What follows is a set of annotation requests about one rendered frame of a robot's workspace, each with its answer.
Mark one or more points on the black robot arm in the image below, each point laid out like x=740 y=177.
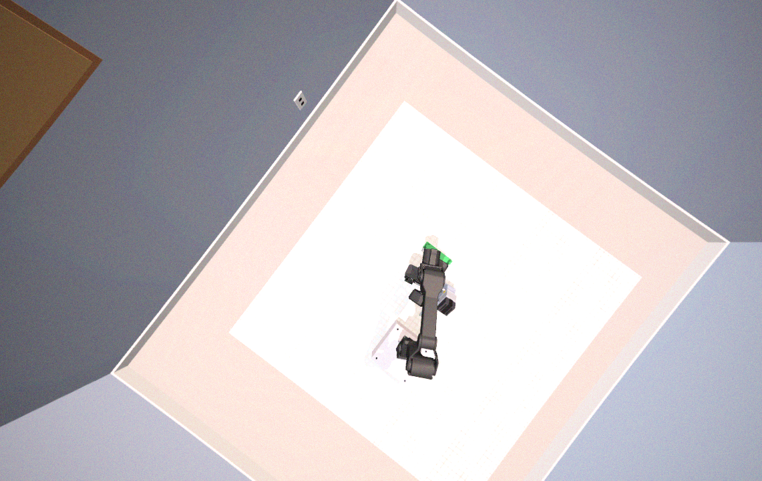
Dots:
x=432 y=279

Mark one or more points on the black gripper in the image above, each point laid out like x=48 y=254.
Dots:
x=416 y=296

